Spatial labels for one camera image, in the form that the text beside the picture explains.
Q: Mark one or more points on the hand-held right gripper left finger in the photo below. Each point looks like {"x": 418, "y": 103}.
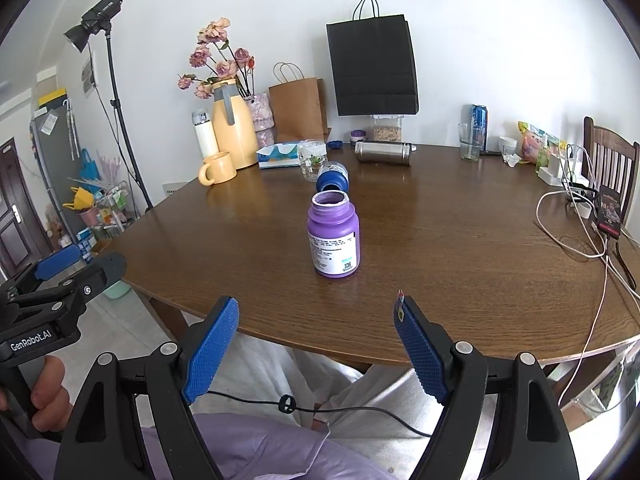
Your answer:
{"x": 212, "y": 355}

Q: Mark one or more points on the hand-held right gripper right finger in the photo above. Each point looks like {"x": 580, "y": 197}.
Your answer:
{"x": 420, "y": 350}

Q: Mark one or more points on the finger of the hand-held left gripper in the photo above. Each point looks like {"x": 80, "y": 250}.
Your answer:
{"x": 56, "y": 261}
{"x": 102, "y": 270}

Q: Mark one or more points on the blue plastic bottle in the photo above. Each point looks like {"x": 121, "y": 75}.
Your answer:
{"x": 333, "y": 176}

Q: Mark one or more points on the person's left hand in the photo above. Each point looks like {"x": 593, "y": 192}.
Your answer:
{"x": 47, "y": 390}

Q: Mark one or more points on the dark brown door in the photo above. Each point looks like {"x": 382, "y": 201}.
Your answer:
{"x": 17, "y": 210}

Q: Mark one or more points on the person's white trousers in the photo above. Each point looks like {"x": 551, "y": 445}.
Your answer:
{"x": 350, "y": 395}

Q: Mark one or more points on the grey refrigerator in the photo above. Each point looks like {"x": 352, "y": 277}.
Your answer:
{"x": 55, "y": 170}

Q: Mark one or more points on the blue tote bag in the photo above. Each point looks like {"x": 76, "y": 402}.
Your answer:
{"x": 90, "y": 165}

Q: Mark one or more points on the person's lavender shirt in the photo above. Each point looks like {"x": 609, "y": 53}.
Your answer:
{"x": 260, "y": 450}

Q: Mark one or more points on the purple plastic bottle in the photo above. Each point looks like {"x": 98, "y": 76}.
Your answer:
{"x": 333, "y": 240}

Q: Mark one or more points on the black light stand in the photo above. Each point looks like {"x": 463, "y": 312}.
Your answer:
{"x": 122, "y": 120}

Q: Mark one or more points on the yellow mug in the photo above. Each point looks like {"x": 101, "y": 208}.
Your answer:
{"x": 220, "y": 168}

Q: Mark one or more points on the white insulated bottle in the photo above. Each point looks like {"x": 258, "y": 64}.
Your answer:
{"x": 205, "y": 135}

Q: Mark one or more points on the yellow thermos jug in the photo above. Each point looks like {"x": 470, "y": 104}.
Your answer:
{"x": 235, "y": 130}

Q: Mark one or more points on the stainless steel thermos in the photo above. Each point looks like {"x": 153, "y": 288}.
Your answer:
{"x": 382, "y": 153}

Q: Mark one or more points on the blue tissue box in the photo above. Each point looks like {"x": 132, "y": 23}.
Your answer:
{"x": 276, "y": 156}

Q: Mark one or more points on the clear drinking glass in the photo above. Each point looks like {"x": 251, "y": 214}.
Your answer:
{"x": 469, "y": 146}

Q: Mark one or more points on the crumpled white tissue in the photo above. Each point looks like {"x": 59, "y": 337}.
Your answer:
{"x": 512, "y": 160}

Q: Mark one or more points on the clear glass jar with plant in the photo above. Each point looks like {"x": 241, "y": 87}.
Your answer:
{"x": 312, "y": 160}

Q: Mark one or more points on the pink vase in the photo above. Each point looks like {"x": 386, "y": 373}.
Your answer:
{"x": 262, "y": 117}

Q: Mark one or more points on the clear food container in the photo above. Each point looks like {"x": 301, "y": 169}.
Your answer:
{"x": 386, "y": 131}

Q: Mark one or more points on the small white jar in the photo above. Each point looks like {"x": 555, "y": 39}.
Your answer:
{"x": 507, "y": 146}

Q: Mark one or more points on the small purple-lid jar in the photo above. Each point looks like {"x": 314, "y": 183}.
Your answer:
{"x": 358, "y": 136}

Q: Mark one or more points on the blue bottle cap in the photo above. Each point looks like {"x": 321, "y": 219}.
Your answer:
{"x": 335, "y": 144}

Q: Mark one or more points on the white power strip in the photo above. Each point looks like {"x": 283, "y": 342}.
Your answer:
{"x": 557, "y": 172}

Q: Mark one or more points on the blue drink can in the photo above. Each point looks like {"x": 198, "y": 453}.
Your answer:
{"x": 479, "y": 125}

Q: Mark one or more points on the orange snack bag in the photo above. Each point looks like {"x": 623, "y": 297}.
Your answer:
{"x": 530, "y": 145}

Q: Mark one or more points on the black smartphone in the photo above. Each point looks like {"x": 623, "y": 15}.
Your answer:
{"x": 609, "y": 211}

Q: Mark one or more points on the green snack packet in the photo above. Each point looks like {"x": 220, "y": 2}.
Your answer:
{"x": 552, "y": 152}

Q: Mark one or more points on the dried pink flowers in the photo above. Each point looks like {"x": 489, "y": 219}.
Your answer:
{"x": 210, "y": 52}

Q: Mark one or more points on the black studio light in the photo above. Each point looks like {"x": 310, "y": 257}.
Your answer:
{"x": 95, "y": 17}

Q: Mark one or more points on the brown paper bag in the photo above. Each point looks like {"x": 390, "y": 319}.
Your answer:
{"x": 297, "y": 110}

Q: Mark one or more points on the wooden chair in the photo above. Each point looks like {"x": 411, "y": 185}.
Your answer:
{"x": 607, "y": 160}

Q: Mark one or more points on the black paper bag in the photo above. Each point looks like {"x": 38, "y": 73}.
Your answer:
{"x": 372, "y": 65}

